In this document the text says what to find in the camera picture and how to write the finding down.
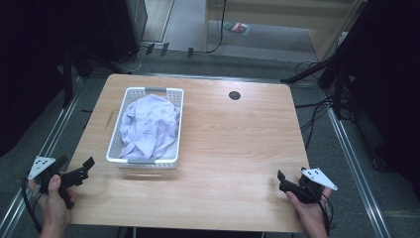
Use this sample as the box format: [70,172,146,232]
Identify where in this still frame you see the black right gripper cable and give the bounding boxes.
[306,184,335,237]

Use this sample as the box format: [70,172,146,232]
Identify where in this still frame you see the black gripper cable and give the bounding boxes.
[21,178,45,234]
[306,184,335,237]

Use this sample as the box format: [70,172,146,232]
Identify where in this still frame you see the person's right hand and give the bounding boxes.
[284,185,333,238]

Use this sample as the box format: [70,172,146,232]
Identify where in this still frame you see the black floor cables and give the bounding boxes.
[293,59,351,151]

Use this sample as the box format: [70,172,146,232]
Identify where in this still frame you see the black hanging cable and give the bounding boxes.
[203,0,230,55]

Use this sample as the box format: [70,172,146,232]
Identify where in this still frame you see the white cable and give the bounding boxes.
[114,47,149,74]

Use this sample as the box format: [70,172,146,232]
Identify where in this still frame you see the white plastic basket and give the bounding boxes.
[105,86,185,171]

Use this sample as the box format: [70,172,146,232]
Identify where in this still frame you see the black metal stand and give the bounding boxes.
[61,49,74,109]

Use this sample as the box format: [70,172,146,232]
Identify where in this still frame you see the light wooden shelf frame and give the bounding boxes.
[203,0,368,63]

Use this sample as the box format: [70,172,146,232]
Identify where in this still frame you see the pale lilac printed cloth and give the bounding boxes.
[118,93,181,160]

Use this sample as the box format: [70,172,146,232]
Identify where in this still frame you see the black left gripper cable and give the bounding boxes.
[21,178,45,234]

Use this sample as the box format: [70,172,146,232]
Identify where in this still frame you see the metal floor rail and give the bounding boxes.
[319,88,392,238]
[0,76,83,238]

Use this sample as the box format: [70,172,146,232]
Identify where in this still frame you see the person's left hand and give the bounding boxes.
[27,174,77,238]

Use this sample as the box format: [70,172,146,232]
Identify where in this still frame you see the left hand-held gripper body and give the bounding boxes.
[27,155,76,210]

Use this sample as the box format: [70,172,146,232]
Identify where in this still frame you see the black cabinet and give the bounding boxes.
[100,0,149,63]

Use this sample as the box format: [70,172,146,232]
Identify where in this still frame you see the colourful packet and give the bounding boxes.
[223,21,251,36]

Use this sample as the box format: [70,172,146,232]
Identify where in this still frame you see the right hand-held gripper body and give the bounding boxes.
[286,167,339,205]

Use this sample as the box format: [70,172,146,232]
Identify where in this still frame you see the black tripod stand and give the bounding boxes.
[279,49,356,121]

